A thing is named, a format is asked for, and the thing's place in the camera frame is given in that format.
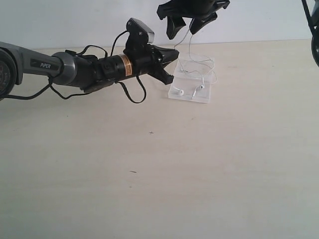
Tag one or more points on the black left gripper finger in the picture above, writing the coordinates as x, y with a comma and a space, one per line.
162, 57
161, 74

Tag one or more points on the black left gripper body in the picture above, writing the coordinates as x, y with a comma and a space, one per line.
134, 63

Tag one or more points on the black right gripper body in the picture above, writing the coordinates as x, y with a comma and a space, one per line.
200, 9

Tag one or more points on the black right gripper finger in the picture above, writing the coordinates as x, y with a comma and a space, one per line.
197, 24
174, 25

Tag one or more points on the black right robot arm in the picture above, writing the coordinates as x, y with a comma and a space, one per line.
312, 18

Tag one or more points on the clear plastic storage case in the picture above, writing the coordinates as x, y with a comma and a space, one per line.
190, 82

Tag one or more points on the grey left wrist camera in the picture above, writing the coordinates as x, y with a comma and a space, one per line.
140, 35

